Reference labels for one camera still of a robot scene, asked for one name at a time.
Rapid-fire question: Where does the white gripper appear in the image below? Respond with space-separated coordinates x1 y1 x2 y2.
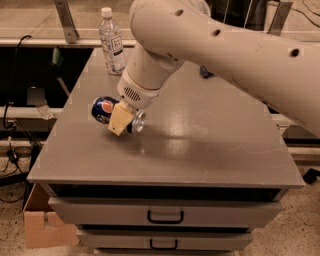
108 71 160 136

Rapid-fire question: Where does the blue pepsi can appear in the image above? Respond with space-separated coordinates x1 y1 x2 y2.
91 96 146 136

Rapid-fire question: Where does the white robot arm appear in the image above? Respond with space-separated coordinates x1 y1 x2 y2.
109 0 320 136

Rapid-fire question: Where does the small water bottle on ledge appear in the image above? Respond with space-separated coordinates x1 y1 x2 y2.
36 105 54 120

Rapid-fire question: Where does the clear plastic water bottle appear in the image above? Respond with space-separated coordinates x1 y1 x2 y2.
99 7 126 75

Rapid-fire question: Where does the dark blue snack packet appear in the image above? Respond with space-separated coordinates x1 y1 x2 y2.
200 65 215 79

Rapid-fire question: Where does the grey drawer cabinet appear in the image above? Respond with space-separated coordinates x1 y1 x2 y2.
29 50 304 256

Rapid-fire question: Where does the upper grey drawer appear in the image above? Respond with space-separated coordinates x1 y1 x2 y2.
49 197 281 228

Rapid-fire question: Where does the grey drawer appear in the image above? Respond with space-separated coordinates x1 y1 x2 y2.
77 230 252 251
49 197 281 228

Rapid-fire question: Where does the lower grey drawer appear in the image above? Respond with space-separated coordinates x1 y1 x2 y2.
77 230 252 251

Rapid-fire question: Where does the cardboard box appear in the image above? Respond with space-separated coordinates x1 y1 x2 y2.
23 184 79 249

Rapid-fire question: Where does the left metal bracket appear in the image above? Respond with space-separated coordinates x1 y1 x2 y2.
54 0 79 44

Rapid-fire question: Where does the metal bracket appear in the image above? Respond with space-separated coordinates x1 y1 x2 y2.
268 0 293 36
54 0 79 44

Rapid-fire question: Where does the black cable on left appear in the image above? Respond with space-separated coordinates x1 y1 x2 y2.
0 34 44 204

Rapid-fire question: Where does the right metal bracket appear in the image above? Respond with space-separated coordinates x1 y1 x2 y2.
268 0 293 36

